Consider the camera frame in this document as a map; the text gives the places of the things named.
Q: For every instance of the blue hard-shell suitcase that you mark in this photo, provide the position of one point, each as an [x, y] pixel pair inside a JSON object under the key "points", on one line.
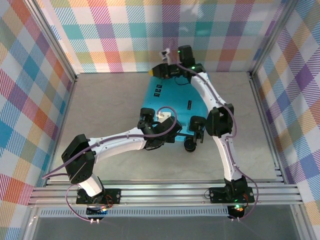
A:
{"points": [[172, 100]]}

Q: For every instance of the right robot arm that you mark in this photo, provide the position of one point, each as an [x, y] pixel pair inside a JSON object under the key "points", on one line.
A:
{"points": [[205, 90]]}

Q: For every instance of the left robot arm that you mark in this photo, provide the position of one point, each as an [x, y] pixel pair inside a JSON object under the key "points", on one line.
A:
{"points": [[117, 142]]}

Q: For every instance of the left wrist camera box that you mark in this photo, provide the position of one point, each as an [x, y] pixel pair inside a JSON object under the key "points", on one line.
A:
{"points": [[163, 115]]}

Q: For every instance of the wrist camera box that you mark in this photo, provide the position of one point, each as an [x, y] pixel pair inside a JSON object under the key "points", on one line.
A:
{"points": [[167, 53], [163, 115]]}

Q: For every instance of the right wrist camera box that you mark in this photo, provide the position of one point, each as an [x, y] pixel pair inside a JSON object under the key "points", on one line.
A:
{"points": [[167, 53]]}

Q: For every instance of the aluminium mounting rail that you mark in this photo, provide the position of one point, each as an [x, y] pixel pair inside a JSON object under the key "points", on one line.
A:
{"points": [[162, 196]]}

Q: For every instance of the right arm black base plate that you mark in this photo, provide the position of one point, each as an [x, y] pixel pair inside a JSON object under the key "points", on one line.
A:
{"points": [[217, 195]]}

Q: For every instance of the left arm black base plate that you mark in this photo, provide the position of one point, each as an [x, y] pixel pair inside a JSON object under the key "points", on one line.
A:
{"points": [[113, 196]]}

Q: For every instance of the aluminium side rail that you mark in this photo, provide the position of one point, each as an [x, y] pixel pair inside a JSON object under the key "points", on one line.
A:
{"points": [[262, 112], [65, 112]]}

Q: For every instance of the aluminium frame post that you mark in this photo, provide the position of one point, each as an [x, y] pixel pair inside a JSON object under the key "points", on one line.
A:
{"points": [[271, 37], [58, 50]]}

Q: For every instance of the aluminium frame strut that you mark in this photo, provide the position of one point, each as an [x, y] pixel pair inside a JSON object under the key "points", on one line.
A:
{"points": [[305, 225], [30, 225]]}

